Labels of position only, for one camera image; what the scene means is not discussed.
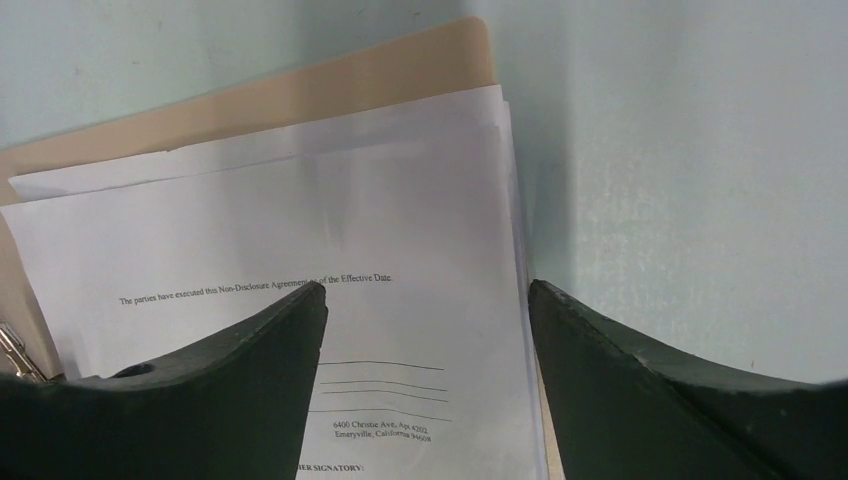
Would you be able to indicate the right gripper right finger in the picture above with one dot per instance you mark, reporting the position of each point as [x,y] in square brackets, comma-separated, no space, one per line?
[627,406]

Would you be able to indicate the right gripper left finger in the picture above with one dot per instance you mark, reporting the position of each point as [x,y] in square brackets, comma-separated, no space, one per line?
[233,405]

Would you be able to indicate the silver metal folder clip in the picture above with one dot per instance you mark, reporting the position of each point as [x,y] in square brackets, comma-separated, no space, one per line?
[15,351]

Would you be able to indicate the white paper sheet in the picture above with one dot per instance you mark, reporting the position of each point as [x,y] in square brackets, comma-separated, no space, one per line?
[407,216]

